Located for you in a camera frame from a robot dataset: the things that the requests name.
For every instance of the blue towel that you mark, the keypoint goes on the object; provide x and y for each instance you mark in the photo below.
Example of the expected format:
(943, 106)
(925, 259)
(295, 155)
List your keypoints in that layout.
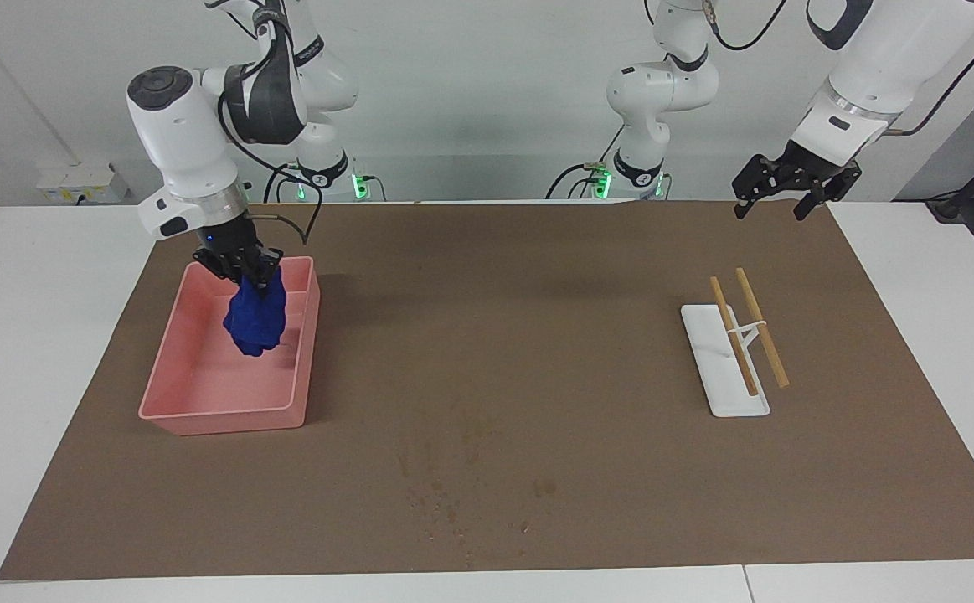
(256, 322)

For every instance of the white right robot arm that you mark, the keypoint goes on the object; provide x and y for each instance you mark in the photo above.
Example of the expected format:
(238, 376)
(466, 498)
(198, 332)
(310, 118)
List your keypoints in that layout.
(185, 142)

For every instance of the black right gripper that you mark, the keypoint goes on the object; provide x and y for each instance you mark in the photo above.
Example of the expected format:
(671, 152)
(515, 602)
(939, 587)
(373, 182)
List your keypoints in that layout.
(231, 239)

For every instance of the brown table mat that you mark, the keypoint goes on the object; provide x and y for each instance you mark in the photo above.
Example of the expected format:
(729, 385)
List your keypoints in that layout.
(537, 335)

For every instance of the white towel rack base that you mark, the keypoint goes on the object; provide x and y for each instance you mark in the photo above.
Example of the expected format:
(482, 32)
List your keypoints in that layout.
(725, 377)

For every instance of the white wall socket box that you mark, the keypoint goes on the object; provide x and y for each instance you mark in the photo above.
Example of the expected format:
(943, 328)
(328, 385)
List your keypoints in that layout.
(80, 184)

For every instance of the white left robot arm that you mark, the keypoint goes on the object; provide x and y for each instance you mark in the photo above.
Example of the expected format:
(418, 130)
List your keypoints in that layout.
(880, 59)

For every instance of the pink plastic bin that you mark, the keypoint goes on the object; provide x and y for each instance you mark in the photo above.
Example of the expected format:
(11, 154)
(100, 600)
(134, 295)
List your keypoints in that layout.
(202, 377)

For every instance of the wooden rack rod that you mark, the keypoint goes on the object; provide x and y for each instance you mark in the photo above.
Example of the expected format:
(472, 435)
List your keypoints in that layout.
(734, 335)
(763, 331)

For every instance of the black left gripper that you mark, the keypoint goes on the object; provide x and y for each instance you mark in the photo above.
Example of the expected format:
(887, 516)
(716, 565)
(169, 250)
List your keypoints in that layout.
(817, 163)

